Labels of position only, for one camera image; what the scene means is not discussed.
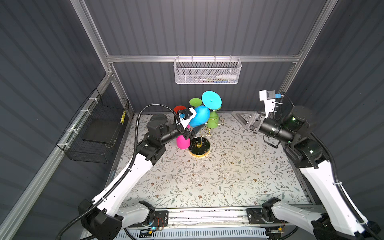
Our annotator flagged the blue wine glass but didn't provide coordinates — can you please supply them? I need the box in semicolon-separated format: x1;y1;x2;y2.
189;91;223;128

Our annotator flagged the white marker in basket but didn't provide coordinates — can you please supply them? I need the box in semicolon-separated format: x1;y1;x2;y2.
216;75;238;81

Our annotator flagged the green wine glass back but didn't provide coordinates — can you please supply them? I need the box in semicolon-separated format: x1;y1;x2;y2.
189;98;203;108

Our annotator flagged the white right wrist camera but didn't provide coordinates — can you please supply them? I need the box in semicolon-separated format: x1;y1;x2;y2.
259;90;282;118

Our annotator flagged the green wine glass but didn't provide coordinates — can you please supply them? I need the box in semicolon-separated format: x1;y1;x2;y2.
206;107;221;129
189;98;203;108

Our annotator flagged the white wire mesh basket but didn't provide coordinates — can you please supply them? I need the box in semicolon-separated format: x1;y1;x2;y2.
173;58;242;85

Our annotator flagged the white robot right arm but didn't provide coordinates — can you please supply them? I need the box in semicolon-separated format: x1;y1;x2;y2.
232;106;381;240

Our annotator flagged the green wine glass right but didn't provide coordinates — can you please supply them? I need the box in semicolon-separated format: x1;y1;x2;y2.
206;107;221;129

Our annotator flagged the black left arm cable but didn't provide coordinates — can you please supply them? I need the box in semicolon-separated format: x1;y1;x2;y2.
55;103;181;240

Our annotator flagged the black wire basket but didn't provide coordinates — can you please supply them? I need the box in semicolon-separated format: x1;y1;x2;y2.
57;90;132;164

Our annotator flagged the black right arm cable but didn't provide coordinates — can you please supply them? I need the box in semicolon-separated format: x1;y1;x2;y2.
277;91;382;240

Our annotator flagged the yellow item in black basket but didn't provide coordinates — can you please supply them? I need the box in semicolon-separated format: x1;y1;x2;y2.
120;110;126;125

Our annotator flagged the gold wine glass rack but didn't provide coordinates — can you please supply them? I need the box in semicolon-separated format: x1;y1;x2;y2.
188;117;222;158

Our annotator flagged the pink wine glass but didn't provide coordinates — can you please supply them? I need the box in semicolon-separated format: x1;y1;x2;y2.
177;134;191;150

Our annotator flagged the red wine glass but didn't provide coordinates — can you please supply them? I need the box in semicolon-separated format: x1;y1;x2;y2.
174;106;186;113

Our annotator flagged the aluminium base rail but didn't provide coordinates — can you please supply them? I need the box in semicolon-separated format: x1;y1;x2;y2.
116;206;295;240

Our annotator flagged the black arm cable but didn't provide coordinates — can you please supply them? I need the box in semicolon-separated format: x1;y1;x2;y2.
277;91;382;240
55;103;181;240

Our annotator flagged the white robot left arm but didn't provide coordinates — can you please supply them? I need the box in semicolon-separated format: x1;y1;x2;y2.
79;108;197;240

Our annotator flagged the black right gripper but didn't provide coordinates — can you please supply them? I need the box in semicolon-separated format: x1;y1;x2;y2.
230;109;293;146

